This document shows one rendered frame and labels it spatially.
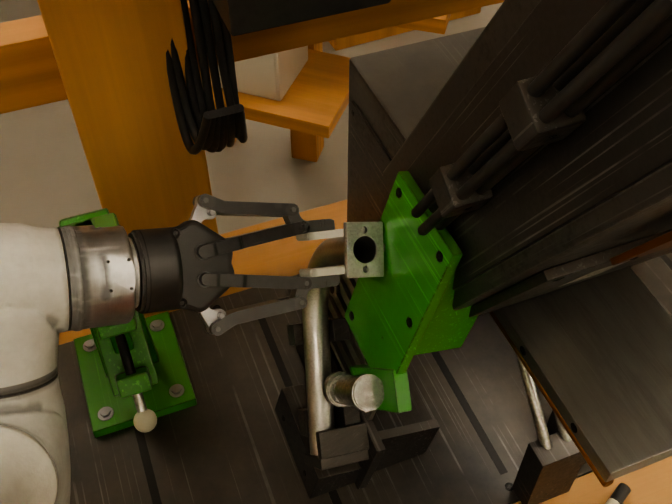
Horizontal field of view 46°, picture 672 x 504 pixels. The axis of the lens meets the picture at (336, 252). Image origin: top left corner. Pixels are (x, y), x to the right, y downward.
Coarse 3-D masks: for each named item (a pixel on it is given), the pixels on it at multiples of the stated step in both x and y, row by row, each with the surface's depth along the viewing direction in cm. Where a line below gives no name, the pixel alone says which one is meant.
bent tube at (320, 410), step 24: (336, 240) 82; (360, 240) 81; (312, 264) 87; (336, 264) 85; (360, 264) 77; (312, 312) 90; (312, 336) 90; (312, 360) 89; (312, 384) 89; (312, 408) 89; (312, 432) 89
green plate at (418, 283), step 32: (416, 192) 73; (384, 224) 78; (416, 224) 73; (384, 256) 79; (416, 256) 73; (448, 256) 69; (384, 288) 80; (416, 288) 74; (448, 288) 74; (352, 320) 87; (384, 320) 80; (416, 320) 75; (448, 320) 78; (384, 352) 81; (416, 352) 80
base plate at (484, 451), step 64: (192, 320) 110; (256, 320) 110; (64, 384) 103; (192, 384) 103; (256, 384) 103; (448, 384) 103; (512, 384) 103; (128, 448) 97; (192, 448) 97; (256, 448) 97; (448, 448) 97; (512, 448) 97
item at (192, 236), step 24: (144, 240) 68; (168, 240) 69; (192, 240) 72; (216, 240) 73; (144, 264) 67; (168, 264) 68; (192, 264) 72; (216, 264) 73; (144, 288) 68; (168, 288) 68; (192, 288) 72; (216, 288) 73; (144, 312) 70
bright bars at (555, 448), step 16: (528, 384) 85; (528, 400) 85; (544, 432) 85; (560, 432) 86; (528, 448) 86; (544, 448) 85; (560, 448) 85; (576, 448) 85; (528, 464) 87; (544, 464) 84; (560, 464) 85; (576, 464) 87; (528, 480) 88; (544, 480) 87; (560, 480) 89; (528, 496) 89; (544, 496) 91
